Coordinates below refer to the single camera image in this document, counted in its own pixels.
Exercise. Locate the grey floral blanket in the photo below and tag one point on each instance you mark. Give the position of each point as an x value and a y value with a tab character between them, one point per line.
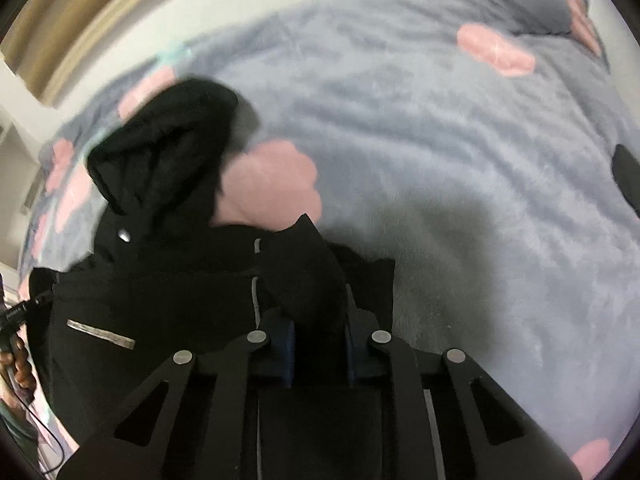
425	160

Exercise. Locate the black hooded jacket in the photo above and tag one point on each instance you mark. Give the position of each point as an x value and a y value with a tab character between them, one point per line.
175	285

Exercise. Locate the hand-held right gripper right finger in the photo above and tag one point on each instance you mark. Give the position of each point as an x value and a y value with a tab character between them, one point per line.
351	355

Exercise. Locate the black phone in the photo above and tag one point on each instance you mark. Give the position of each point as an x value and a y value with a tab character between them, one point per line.
628	176

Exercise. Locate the person's left forearm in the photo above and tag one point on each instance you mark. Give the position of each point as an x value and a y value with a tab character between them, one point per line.
17	430

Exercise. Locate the person's left hand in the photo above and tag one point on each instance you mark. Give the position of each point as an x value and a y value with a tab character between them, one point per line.
19	367

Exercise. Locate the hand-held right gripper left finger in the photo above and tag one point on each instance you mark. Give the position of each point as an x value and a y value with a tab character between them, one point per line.
287	355

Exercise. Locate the grey floral pillow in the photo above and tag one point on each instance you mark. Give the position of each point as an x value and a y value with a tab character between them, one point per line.
530	2

